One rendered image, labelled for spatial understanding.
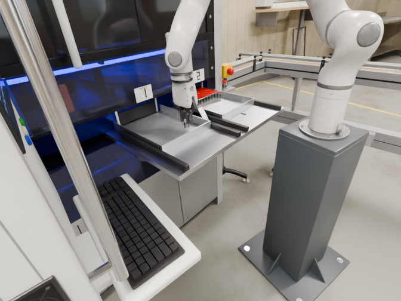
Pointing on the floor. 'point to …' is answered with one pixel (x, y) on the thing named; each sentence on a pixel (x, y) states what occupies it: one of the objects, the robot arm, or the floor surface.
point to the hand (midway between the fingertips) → (186, 117)
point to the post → (215, 83)
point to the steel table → (383, 26)
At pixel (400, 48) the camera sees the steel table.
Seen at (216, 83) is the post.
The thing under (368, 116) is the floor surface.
